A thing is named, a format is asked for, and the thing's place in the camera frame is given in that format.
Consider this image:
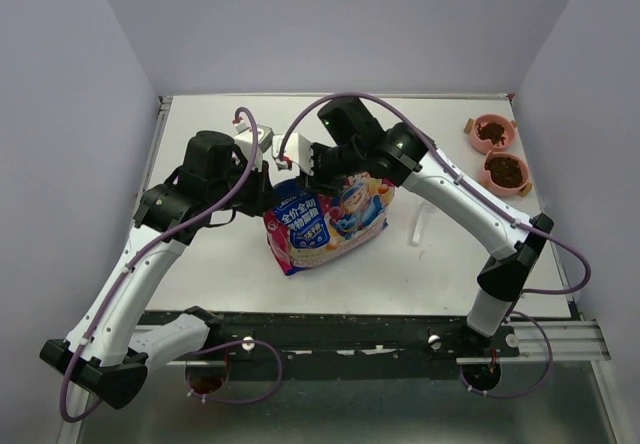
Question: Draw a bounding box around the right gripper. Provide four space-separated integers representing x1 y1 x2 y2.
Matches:
295 140 365 197

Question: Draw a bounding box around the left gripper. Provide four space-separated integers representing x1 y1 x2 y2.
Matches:
207 155 280 217

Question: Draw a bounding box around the cat food bag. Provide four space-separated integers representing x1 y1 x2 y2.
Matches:
263 173 395 276

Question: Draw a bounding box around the clear plastic scoop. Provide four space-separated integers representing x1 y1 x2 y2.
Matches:
409 202 434 247

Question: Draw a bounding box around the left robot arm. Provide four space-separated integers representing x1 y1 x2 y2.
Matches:
40 129 277 409

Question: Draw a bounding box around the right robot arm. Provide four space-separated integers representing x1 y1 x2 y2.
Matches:
274 93 554 356

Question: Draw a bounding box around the brown kibble in bowl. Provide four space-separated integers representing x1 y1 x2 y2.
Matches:
485 156 524 188

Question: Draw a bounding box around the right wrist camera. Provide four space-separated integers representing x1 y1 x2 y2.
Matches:
271 132 314 176

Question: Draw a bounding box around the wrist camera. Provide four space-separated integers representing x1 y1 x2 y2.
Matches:
271 132 314 176
232 124 276 171

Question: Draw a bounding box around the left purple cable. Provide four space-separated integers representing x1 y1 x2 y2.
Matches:
59 107 259 424

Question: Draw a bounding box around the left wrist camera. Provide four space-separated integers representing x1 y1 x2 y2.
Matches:
232 124 276 171

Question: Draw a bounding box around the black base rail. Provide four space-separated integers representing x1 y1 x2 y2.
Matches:
173 312 519 381

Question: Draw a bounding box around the aluminium frame rail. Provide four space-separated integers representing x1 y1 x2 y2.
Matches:
169 321 611 365

